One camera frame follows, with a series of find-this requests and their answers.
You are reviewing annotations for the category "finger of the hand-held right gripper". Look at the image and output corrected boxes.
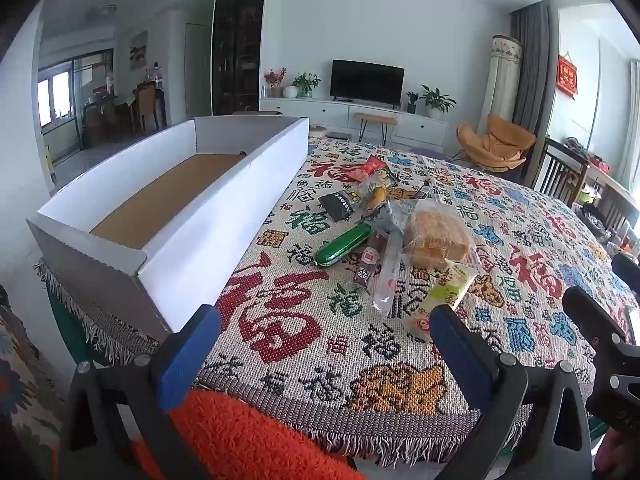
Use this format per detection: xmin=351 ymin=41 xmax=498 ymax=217
xmin=612 ymin=254 xmax=640 ymax=306
xmin=562 ymin=286 xmax=629 ymax=356

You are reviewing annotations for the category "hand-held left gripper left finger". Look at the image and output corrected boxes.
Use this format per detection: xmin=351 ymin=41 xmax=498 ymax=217
xmin=59 ymin=304 xmax=223 ymax=480

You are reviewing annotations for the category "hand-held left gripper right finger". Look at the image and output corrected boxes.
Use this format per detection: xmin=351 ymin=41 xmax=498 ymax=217
xmin=429 ymin=304 xmax=594 ymax=480

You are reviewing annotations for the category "light green snack packet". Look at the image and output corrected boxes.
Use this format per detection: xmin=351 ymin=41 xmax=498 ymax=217
xmin=405 ymin=260 xmax=481 ymax=336

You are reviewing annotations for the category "clear plastic snack packet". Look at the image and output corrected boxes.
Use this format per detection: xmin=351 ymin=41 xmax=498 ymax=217
xmin=372 ymin=232 xmax=407 ymax=318

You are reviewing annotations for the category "clear bag of bread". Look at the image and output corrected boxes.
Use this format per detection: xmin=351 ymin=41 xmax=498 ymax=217
xmin=400 ymin=200 xmax=473 ymax=271

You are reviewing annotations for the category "brown sausage stick packet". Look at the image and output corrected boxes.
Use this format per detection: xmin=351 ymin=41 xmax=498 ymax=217
xmin=352 ymin=230 xmax=388 ymax=288

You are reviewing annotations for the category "white cardboard box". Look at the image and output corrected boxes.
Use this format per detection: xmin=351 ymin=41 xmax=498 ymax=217
xmin=26 ymin=116 xmax=311 ymax=336

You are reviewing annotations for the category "green tube snack packet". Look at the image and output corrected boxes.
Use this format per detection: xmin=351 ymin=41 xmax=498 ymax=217
xmin=314 ymin=222 xmax=373 ymax=267

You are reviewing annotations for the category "corn sausage packet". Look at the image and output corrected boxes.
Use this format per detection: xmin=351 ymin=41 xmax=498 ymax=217
xmin=357 ymin=172 xmax=401 ymax=217

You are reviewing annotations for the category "red snack packet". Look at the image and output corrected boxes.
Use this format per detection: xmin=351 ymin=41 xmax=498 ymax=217
xmin=350 ymin=155 xmax=388 ymax=182

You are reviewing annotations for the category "person's right hand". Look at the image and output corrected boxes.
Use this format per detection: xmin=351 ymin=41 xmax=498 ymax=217
xmin=592 ymin=427 xmax=640 ymax=480

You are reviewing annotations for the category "orange fuzzy cloth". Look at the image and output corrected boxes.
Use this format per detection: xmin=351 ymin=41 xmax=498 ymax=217
xmin=132 ymin=390 xmax=361 ymax=480

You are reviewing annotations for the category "cluttered wooden side table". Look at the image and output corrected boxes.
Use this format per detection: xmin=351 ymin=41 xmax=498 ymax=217
xmin=565 ymin=135 xmax=640 ymax=261

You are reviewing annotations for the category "printed woven blanket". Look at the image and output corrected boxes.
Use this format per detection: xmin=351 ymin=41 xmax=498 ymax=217
xmin=37 ymin=135 xmax=640 ymax=466

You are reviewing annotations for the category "green cloth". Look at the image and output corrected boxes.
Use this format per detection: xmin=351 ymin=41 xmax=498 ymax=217
xmin=47 ymin=290 xmax=91 ymax=366

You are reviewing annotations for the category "dark wooden slatted chair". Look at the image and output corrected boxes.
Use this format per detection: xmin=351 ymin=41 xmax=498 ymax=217
xmin=530 ymin=136 xmax=591 ymax=206

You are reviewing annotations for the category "patterned floral cloth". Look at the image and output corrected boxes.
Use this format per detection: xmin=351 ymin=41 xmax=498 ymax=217
xmin=0 ymin=285 xmax=66 ymax=480

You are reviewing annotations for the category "orange lounge chair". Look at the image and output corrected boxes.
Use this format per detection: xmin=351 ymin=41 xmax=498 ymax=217
xmin=456 ymin=114 xmax=537 ymax=173

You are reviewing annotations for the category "black snack packet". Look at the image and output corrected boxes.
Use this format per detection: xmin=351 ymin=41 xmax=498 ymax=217
xmin=318 ymin=190 xmax=362 ymax=222

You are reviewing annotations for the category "grey curtain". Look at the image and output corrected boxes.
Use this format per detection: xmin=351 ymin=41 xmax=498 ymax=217
xmin=510 ymin=2 xmax=558 ymax=181

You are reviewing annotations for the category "white television cabinet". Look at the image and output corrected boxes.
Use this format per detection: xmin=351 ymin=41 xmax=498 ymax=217
xmin=260 ymin=97 xmax=451 ymax=150

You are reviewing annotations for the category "covered standing air conditioner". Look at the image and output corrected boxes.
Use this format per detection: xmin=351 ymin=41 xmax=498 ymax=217
xmin=487 ymin=35 xmax=523 ymax=126

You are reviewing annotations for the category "wooden stool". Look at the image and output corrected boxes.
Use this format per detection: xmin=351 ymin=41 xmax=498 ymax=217
xmin=352 ymin=112 xmax=398 ymax=146

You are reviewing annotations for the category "large plant in white pot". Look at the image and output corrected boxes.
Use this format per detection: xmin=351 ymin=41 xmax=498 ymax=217
xmin=420 ymin=85 xmax=457 ymax=120

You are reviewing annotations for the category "balcony glass door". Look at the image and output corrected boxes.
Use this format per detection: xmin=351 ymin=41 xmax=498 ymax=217
xmin=37 ymin=49 xmax=116 ymax=161

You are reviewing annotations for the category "white door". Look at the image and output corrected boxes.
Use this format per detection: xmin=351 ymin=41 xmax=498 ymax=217
xmin=186 ymin=22 xmax=208 ymax=121

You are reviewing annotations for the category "black flat television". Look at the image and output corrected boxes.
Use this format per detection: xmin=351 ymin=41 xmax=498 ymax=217
xmin=331 ymin=59 xmax=406 ymax=106

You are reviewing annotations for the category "red flower arrangement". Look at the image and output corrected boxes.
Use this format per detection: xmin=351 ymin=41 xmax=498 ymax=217
xmin=264 ymin=67 xmax=287 ymax=98

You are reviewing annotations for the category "green leafy potted plant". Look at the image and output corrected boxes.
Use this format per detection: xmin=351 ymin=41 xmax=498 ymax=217
xmin=292 ymin=72 xmax=321 ymax=98

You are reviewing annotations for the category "dark glass cabinet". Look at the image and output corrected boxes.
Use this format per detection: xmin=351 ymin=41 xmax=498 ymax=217
xmin=211 ymin=0 xmax=267 ymax=116

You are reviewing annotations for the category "red wall hanging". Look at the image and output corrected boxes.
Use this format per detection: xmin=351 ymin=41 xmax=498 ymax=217
xmin=557 ymin=54 xmax=579 ymax=96

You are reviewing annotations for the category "framed wall painting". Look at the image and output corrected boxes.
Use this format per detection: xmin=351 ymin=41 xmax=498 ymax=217
xmin=130 ymin=31 xmax=149 ymax=71

